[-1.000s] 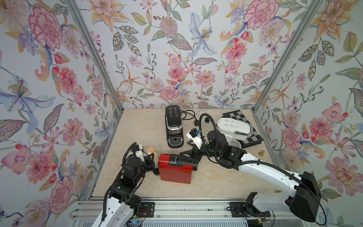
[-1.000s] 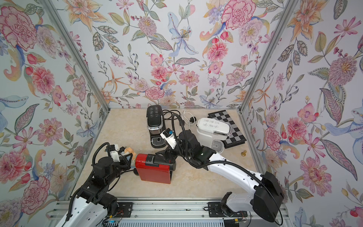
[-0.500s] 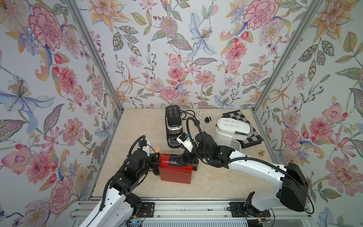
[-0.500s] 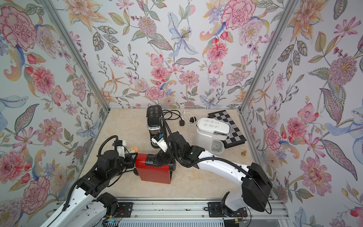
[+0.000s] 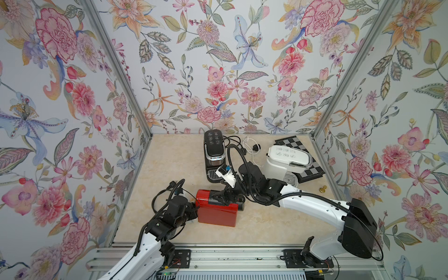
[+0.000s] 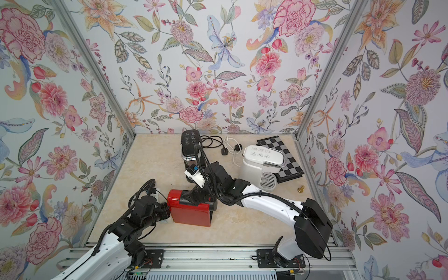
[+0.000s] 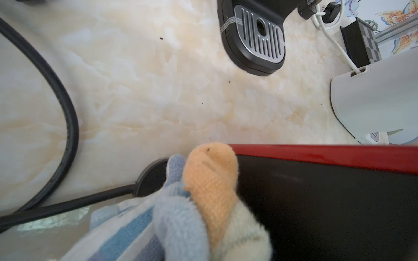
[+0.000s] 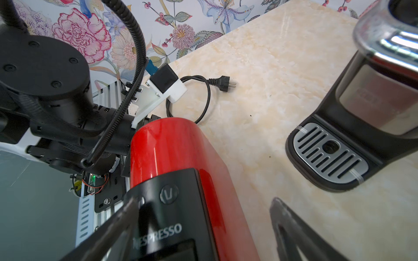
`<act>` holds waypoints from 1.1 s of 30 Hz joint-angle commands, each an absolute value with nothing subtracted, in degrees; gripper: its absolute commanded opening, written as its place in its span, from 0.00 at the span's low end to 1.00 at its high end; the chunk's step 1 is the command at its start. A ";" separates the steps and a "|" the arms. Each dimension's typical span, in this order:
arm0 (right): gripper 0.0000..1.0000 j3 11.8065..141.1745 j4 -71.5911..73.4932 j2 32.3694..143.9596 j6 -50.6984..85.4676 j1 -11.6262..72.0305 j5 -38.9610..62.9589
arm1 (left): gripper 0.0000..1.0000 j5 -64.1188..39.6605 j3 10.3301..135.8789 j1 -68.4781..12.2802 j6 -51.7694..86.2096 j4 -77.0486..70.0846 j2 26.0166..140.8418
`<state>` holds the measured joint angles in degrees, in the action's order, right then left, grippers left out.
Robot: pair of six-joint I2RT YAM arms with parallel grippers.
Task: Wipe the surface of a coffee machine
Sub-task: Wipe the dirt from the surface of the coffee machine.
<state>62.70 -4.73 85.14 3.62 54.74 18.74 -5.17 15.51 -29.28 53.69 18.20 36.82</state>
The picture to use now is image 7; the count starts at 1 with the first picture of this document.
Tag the black white chessboard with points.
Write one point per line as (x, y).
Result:
(360, 42)

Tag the black coffee machine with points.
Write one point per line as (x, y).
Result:
(252, 31)

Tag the blue striped cloth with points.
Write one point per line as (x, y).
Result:
(196, 216)

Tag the white coffee machine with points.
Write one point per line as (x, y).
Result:
(379, 105)

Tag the red coffee machine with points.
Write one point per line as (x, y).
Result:
(333, 203)

